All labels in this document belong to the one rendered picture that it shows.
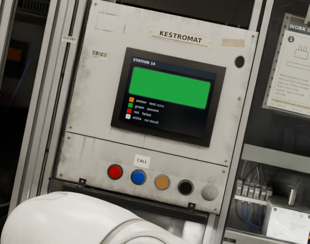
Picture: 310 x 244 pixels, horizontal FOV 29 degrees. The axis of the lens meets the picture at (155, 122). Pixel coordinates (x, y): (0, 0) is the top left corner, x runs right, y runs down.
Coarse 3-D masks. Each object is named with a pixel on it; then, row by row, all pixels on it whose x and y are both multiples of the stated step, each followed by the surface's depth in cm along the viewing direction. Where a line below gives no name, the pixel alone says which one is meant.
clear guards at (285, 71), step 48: (288, 0) 148; (288, 48) 148; (288, 96) 149; (288, 144) 149; (48, 192) 154; (240, 192) 151; (288, 192) 150; (192, 240) 152; (240, 240) 151; (288, 240) 150
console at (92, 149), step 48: (96, 0) 150; (96, 48) 151; (144, 48) 150; (192, 48) 149; (240, 48) 148; (96, 96) 151; (240, 96) 149; (96, 144) 152; (144, 144) 151; (192, 144) 150; (144, 192) 151; (192, 192) 150
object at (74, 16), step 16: (80, 0) 152; (80, 16) 152; (64, 32) 152; (80, 32) 153; (64, 48) 153; (64, 64) 153; (64, 80) 153; (64, 96) 153; (48, 112) 153; (64, 112) 154; (48, 128) 154; (48, 144) 154; (48, 160) 154; (48, 176) 154; (32, 192) 155
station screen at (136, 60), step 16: (144, 64) 148; (160, 64) 148; (128, 80) 148; (208, 80) 147; (128, 96) 148; (144, 96) 148; (208, 96) 147; (128, 112) 149; (144, 112) 148; (160, 112) 148; (176, 112) 148; (192, 112) 147; (160, 128) 148; (176, 128) 148; (192, 128) 148
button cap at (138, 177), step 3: (138, 171) 150; (135, 174) 150; (138, 174) 150; (141, 174) 150; (132, 177) 150; (135, 177) 150; (138, 177) 150; (141, 177) 150; (135, 180) 150; (138, 180) 150; (141, 180) 150
